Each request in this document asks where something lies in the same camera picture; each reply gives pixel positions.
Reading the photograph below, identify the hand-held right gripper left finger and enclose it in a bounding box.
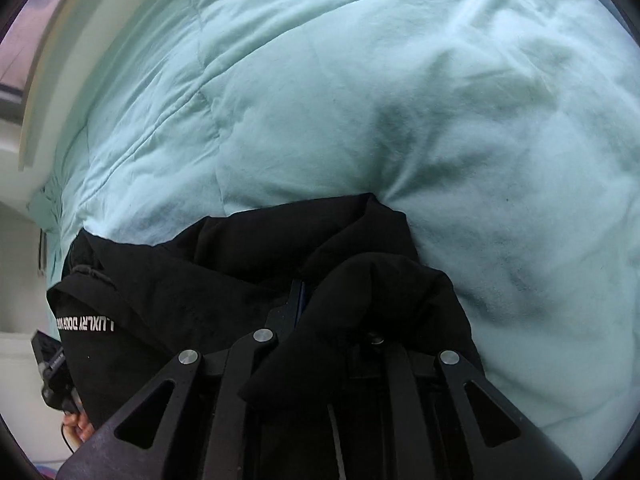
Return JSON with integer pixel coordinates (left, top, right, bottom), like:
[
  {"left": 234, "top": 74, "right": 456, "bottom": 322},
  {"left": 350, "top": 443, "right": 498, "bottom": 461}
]
[{"left": 55, "top": 280, "right": 306, "bottom": 480}]

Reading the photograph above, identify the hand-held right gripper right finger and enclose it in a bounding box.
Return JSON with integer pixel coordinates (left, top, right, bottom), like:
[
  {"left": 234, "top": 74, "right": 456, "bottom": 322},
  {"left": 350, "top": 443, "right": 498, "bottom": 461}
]
[{"left": 347, "top": 331, "right": 583, "bottom": 480}]

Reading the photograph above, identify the black hooded jacket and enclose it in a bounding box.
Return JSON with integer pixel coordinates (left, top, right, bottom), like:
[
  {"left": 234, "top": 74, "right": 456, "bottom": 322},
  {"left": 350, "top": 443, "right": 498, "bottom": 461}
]
[{"left": 46, "top": 192, "right": 483, "bottom": 480}]

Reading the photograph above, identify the person's left hand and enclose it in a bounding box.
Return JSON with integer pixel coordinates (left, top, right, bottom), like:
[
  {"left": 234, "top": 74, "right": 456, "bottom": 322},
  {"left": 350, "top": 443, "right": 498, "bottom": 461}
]
[{"left": 62, "top": 406, "right": 97, "bottom": 447}]

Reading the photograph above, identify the teal duvet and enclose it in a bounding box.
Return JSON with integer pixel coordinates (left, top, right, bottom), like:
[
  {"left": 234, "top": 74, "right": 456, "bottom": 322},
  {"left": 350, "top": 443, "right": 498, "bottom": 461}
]
[{"left": 27, "top": 0, "right": 640, "bottom": 480}]

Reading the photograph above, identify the grey framed window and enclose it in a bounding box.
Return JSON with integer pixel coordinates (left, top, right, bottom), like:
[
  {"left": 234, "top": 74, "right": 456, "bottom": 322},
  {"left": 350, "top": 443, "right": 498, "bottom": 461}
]
[{"left": 0, "top": 0, "right": 76, "bottom": 122}]

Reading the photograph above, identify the black cable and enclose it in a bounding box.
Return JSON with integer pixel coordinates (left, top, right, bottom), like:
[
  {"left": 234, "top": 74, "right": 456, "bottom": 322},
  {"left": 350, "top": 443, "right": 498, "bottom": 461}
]
[{"left": 59, "top": 421, "right": 78, "bottom": 456}]

